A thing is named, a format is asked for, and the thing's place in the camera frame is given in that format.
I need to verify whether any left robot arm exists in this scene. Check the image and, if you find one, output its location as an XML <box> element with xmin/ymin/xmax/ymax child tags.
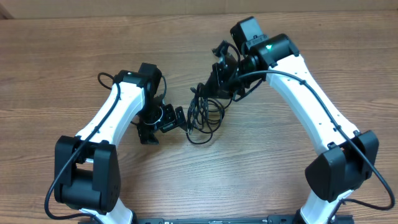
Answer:
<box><xmin>44</xmin><ymin>63</ymin><xmax>187</xmax><ymax>224</ymax></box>

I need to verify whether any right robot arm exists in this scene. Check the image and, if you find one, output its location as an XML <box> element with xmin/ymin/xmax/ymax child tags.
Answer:
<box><xmin>198</xmin><ymin>17</ymin><xmax>379</xmax><ymax>223</ymax></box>

